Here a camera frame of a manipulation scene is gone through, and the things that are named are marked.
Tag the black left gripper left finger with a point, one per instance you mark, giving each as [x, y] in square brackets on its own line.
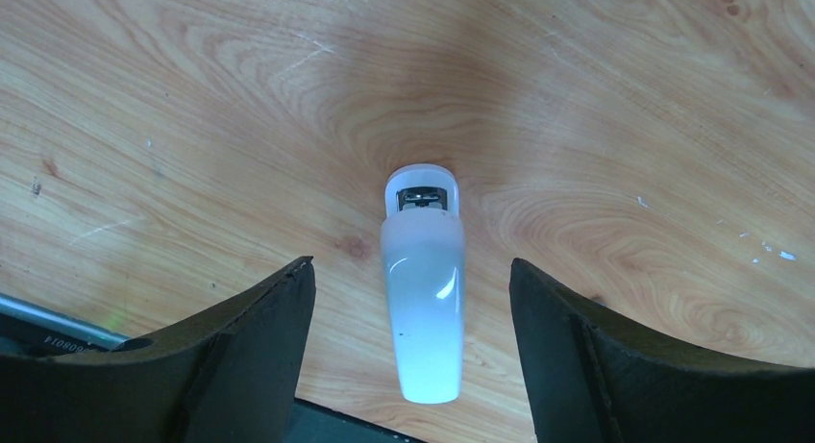
[226, 374]

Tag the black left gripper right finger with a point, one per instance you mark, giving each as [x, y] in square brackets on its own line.
[595, 375]

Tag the white stapler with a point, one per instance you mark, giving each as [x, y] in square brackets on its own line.
[423, 253]

